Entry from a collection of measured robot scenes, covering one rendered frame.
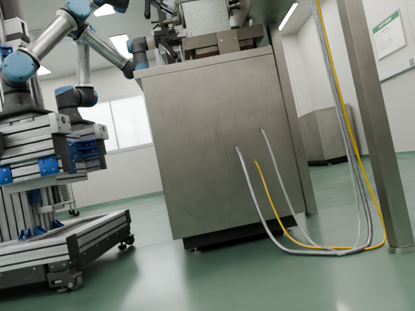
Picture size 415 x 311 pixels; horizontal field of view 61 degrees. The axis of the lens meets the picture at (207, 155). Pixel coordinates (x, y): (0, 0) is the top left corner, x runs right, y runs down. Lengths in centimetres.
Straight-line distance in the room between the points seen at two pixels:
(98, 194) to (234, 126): 625
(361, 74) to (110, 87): 686
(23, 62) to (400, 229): 159
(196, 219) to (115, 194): 605
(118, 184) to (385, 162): 670
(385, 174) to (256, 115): 66
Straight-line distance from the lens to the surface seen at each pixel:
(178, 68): 170
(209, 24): 205
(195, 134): 165
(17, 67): 174
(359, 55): 131
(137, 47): 199
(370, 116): 128
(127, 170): 758
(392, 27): 519
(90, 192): 777
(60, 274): 167
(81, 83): 240
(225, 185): 165
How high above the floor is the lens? 41
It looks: 1 degrees up
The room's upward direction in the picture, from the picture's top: 11 degrees counter-clockwise
